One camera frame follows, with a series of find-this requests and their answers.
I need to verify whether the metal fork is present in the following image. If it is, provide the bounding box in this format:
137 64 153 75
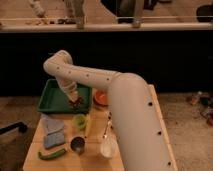
103 112 112 139

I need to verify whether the small green cup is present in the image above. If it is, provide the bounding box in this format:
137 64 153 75
73 114 86 130

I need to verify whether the yellow banana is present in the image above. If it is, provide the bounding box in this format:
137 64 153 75
84 114 91 138

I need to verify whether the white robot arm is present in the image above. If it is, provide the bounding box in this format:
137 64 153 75
43 50 175 171

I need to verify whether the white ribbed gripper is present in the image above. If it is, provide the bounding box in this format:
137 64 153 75
61 81 78 101

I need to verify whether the small metal cup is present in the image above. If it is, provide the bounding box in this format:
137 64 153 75
70 137 85 154

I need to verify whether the blue sponge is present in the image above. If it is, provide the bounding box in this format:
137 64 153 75
43 132 65 149

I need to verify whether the dark red grape bunch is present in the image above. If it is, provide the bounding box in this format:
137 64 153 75
69 96 84 109

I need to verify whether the green plastic tray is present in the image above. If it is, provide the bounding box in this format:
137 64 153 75
38 79 92 114

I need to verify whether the light blue cloth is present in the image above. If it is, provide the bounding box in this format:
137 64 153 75
41 114 64 135

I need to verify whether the green chili pepper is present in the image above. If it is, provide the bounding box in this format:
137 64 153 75
38 148 67 161

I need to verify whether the orange bowl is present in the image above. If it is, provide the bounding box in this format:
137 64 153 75
93 90 108 106

